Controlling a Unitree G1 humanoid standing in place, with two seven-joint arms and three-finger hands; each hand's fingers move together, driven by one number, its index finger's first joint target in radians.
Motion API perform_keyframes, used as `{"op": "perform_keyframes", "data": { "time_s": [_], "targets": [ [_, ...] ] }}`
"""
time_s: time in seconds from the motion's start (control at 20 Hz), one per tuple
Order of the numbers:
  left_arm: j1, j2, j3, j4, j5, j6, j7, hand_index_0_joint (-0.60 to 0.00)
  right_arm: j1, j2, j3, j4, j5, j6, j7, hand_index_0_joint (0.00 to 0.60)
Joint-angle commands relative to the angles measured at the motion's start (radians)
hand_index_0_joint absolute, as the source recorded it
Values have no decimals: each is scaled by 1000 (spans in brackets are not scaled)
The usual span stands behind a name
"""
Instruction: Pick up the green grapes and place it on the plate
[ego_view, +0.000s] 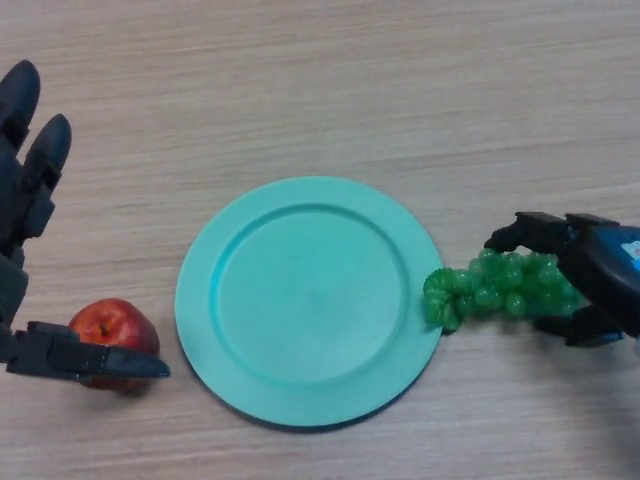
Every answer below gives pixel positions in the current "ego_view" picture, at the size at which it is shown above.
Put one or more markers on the green grape bunch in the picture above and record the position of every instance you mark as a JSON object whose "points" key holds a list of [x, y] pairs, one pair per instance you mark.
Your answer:
{"points": [[500, 290]]}

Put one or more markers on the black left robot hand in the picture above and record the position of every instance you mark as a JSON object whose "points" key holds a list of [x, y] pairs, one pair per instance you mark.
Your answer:
{"points": [[15, 210]]}

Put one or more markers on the red apple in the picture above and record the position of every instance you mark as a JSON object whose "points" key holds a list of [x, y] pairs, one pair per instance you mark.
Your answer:
{"points": [[125, 325]]}

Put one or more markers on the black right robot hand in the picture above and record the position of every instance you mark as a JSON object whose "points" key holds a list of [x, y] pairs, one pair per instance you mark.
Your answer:
{"points": [[605, 275]]}

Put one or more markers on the green round plate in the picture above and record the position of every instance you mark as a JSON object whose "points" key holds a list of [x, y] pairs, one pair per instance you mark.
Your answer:
{"points": [[310, 305]]}

